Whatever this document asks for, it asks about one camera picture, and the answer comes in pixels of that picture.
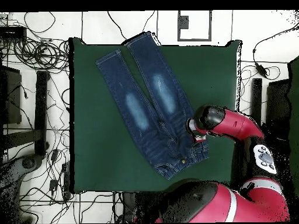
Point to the dark green table cloth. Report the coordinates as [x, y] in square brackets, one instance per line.
[98, 151]

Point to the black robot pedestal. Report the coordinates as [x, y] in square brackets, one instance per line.
[128, 207]

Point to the black stand bar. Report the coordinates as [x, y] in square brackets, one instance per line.
[257, 100]
[278, 105]
[41, 112]

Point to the black flat box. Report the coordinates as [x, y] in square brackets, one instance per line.
[12, 32]

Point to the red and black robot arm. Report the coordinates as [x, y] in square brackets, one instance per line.
[233, 203]

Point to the small black adapter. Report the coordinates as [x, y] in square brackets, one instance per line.
[55, 155]
[53, 185]

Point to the black power adapter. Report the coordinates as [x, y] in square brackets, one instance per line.
[261, 69]

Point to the dark grey chair base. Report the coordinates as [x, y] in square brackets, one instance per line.
[21, 165]

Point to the blue denim jeans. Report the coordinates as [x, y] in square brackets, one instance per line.
[140, 105]

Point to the grey rectangular frame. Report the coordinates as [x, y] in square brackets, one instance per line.
[183, 23]

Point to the large black case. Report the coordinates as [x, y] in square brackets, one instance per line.
[10, 95]

